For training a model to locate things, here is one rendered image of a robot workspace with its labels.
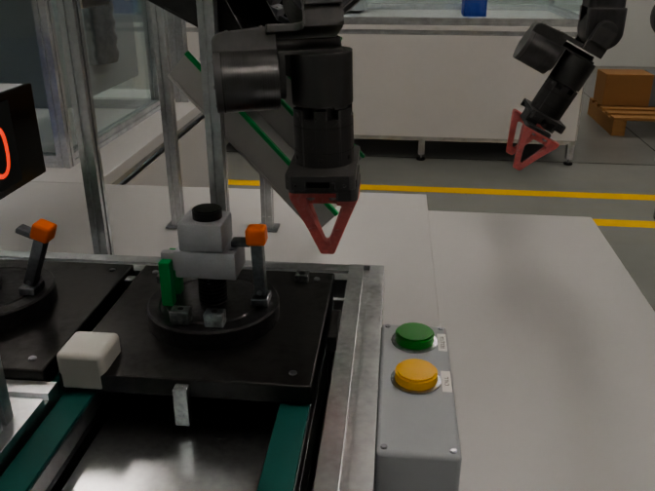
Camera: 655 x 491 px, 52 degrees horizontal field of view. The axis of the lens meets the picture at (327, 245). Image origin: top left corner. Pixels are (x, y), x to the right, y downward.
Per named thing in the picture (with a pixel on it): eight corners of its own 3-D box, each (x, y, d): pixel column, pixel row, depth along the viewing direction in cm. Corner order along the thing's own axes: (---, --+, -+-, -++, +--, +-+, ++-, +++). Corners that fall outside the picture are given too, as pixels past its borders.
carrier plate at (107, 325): (334, 286, 84) (334, 271, 83) (311, 404, 62) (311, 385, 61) (146, 279, 86) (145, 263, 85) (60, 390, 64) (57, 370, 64)
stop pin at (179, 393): (193, 419, 64) (190, 383, 63) (189, 427, 63) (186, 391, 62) (178, 418, 64) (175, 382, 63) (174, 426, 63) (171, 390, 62)
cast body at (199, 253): (246, 263, 73) (243, 202, 70) (236, 281, 69) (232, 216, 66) (170, 259, 74) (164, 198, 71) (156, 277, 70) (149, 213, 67)
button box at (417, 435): (443, 372, 76) (446, 323, 73) (456, 514, 57) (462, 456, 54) (379, 368, 76) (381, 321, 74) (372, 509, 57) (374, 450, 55)
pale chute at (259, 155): (339, 202, 102) (361, 183, 100) (315, 234, 90) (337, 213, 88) (209, 61, 99) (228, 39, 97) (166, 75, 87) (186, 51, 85)
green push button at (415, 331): (432, 338, 73) (433, 322, 72) (434, 358, 69) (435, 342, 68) (395, 336, 73) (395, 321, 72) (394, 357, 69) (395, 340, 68)
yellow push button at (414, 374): (435, 376, 66) (437, 358, 65) (438, 400, 63) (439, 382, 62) (394, 373, 67) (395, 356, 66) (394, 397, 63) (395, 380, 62)
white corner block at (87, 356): (125, 366, 68) (120, 331, 67) (106, 393, 64) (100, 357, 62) (80, 363, 69) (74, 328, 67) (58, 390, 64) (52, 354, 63)
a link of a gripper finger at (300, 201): (291, 262, 68) (287, 172, 64) (300, 234, 75) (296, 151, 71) (360, 263, 67) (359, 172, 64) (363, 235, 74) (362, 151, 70)
